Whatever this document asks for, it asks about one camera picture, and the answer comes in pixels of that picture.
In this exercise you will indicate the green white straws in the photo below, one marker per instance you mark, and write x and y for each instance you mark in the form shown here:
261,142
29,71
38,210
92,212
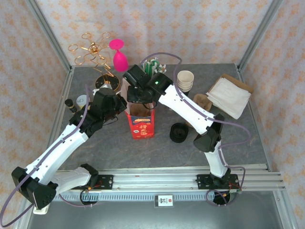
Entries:
157,65

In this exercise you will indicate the brown pulp cup carrier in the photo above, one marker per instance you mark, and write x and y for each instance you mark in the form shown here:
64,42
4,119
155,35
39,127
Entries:
202,101

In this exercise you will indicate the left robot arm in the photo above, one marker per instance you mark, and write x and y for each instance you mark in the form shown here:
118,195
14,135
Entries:
59,148

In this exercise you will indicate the yellow tin can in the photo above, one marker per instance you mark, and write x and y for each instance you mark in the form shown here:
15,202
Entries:
81,100

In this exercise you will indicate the small black bottle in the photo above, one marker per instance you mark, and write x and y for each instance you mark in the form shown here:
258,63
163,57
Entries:
70,105

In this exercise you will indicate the stack of paper cups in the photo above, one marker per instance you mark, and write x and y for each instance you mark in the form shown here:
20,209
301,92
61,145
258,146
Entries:
185,78

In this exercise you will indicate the pink wine glass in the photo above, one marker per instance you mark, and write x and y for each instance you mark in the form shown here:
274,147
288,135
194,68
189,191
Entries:
120,60

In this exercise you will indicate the stack of black lids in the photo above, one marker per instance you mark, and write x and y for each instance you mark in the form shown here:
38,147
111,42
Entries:
179,133

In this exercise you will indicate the stack of white napkins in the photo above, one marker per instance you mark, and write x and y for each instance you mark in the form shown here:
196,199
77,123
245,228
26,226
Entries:
228,97

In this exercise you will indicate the white number label card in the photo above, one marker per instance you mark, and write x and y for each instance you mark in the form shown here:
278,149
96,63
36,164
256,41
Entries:
164,201

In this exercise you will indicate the white digital timer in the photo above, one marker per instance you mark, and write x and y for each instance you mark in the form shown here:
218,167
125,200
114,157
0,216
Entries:
40,211

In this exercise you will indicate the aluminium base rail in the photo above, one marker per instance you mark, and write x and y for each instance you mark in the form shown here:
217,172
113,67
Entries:
155,181

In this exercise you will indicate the aluminium frame post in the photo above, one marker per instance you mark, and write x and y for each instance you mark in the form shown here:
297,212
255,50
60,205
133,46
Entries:
259,31
47,31

